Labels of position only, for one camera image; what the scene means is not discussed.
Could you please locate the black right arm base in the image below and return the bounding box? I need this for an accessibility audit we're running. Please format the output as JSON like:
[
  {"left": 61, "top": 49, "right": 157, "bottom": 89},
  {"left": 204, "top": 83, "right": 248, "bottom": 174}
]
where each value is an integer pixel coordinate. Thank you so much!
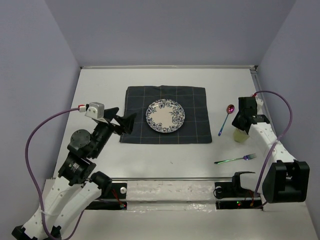
[{"left": 213, "top": 181, "right": 263, "bottom": 210}]

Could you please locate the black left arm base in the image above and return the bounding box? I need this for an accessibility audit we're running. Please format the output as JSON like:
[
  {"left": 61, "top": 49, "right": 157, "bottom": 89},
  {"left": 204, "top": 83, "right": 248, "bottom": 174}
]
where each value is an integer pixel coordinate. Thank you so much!
[{"left": 85, "top": 181, "right": 128, "bottom": 211}]

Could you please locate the blue floral white plate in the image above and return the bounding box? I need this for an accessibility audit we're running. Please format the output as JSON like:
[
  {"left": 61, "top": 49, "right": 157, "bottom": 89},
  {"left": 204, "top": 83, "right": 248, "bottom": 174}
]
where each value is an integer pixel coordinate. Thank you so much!
[{"left": 145, "top": 98, "right": 186, "bottom": 133}]

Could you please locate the aluminium table edge rail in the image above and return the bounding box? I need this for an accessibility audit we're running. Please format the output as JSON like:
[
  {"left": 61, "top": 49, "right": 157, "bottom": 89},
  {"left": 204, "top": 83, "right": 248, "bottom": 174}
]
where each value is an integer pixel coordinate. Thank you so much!
[{"left": 80, "top": 65, "right": 256, "bottom": 71}]

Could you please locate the iridescent purple spoon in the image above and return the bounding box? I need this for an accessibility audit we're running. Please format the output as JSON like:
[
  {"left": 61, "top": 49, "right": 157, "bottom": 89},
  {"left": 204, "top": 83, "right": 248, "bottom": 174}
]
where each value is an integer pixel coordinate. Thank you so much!
[{"left": 218, "top": 104, "right": 235, "bottom": 137}]

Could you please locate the pale yellow mug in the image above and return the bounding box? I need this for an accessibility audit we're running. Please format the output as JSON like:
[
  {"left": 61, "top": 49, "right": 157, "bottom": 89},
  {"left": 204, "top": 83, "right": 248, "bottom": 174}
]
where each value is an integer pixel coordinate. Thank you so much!
[{"left": 233, "top": 128, "right": 250, "bottom": 143}]

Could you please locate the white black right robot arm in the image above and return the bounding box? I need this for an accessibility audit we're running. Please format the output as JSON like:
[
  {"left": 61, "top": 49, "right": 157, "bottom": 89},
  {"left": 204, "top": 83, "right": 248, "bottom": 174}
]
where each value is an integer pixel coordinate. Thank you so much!
[{"left": 230, "top": 96, "right": 310, "bottom": 204}]

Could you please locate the iridescent green fork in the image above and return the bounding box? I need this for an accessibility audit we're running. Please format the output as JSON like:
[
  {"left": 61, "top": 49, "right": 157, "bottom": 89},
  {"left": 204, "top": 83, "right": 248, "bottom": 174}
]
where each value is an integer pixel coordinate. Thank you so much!
[{"left": 214, "top": 153, "right": 257, "bottom": 165}]

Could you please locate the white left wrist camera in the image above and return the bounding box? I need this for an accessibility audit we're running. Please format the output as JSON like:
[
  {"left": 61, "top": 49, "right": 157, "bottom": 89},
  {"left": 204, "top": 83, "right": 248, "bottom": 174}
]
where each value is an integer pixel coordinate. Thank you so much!
[{"left": 85, "top": 102, "right": 105, "bottom": 120}]

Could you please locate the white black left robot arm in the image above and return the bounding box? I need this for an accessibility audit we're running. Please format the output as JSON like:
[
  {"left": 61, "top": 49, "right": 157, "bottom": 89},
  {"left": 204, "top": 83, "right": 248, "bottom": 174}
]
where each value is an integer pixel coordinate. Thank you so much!
[{"left": 12, "top": 102, "right": 137, "bottom": 240}]

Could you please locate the dark grey checked cloth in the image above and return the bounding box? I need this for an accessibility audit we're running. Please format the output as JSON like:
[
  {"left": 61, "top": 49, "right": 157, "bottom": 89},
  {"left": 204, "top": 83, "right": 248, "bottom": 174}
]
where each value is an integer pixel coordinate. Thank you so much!
[{"left": 119, "top": 85, "right": 212, "bottom": 145}]

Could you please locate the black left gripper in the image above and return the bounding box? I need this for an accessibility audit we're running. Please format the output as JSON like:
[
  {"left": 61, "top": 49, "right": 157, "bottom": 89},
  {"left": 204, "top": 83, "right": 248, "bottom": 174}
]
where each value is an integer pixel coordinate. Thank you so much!
[{"left": 91, "top": 106, "right": 138, "bottom": 158}]

